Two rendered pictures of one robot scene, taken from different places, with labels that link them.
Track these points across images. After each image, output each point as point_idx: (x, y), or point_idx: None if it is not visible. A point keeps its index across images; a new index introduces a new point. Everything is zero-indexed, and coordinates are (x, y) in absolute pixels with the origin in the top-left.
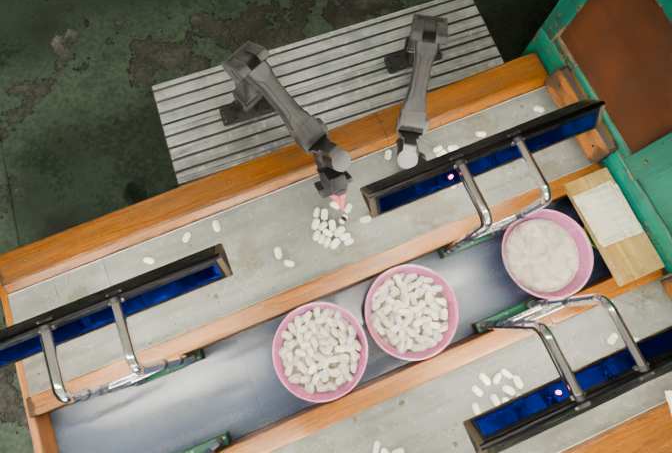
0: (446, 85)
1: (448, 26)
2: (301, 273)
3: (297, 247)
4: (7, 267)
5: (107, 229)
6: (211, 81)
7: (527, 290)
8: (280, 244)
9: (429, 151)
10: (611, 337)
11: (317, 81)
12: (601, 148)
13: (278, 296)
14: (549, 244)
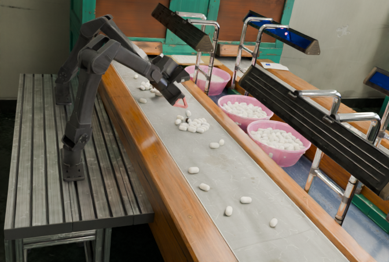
0: None
1: (44, 82)
2: (227, 140)
3: (208, 140)
4: None
5: (200, 233)
6: (25, 184)
7: (227, 80)
8: (206, 146)
9: (142, 91)
10: (245, 72)
11: (60, 131)
12: (158, 45)
13: (247, 145)
14: (201, 76)
